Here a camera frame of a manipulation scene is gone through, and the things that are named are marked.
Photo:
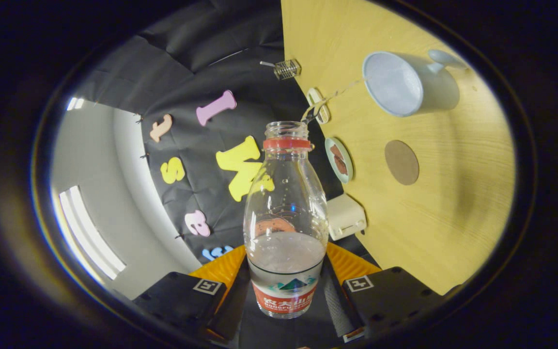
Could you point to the white toaster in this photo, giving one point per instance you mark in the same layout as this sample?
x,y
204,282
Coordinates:
x,y
346,215

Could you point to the round brown coaster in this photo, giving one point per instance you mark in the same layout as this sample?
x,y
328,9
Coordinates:
x,y
401,162

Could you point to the white spoon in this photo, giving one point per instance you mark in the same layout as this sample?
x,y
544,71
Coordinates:
x,y
267,63

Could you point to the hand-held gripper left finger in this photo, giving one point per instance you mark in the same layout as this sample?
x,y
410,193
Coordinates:
x,y
234,305

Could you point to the wooden table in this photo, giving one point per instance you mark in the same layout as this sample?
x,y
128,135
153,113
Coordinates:
x,y
453,194

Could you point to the pale green plate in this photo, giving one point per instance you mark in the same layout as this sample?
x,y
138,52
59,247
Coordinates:
x,y
348,167

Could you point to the brown toast piece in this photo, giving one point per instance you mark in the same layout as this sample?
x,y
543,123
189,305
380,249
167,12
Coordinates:
x,y
336,151
342,167

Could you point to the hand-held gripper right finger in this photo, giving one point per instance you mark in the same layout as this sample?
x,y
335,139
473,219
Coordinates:
x,y
337,305

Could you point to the large ceiling light panel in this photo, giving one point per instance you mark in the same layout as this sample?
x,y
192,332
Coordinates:
x,y
92,232

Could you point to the white sectioned dish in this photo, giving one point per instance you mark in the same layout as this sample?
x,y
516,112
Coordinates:
x,y
314,99

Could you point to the white cup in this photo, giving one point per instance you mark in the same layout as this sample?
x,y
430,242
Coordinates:
x,y
395,85

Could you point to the black backdrop cloth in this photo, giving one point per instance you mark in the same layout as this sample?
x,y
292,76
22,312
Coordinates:
x,y
201,48

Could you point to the small ceiling light panel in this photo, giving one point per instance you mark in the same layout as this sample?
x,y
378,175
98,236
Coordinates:
x,y
74,103

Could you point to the clear plastic juice bottle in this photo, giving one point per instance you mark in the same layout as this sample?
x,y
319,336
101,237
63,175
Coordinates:
x,y
284,271

